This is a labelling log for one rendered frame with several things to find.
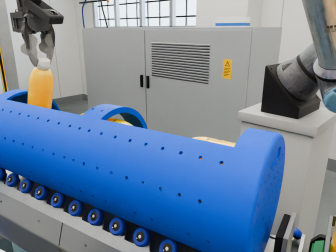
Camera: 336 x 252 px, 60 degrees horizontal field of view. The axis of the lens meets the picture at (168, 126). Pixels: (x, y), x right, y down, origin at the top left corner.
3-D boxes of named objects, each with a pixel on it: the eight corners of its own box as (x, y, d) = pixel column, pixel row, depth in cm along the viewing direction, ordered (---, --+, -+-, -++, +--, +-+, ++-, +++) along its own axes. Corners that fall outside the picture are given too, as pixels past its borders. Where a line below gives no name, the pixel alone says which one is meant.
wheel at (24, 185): (33, 177, 93) (28, 175, 91) (34, 190, 91) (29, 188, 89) (23, 183, 94) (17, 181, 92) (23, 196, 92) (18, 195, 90)
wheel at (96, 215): (103, 205, 78) (98, 204, 76) (106, 221, 76) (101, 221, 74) (89, 212, 79) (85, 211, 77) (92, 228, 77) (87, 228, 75)
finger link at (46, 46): (47, 61, 94) (38, 32, 90) (59, 62, 91) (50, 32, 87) (38, 64, 92) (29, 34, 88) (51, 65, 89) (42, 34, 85)
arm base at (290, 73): (289, 63, 130) (307, 47, 123) (316, 96, 125) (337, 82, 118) (269, 67, 117) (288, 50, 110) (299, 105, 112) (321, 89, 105)
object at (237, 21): (221, 27, 243) (221, 17, 240) (249, 27, 229) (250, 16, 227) (215, 27, 233) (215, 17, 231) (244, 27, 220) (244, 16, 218)
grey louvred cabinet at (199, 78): (122, 134, 418) (117, 28, 373) (263, 186, 280) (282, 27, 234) (89, 144, 381) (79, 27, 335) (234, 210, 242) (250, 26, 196)
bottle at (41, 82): (52, 116, 100) (58, 65, 91) (45, 126, 94) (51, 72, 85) (31, 111, 99) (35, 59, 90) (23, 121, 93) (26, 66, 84)
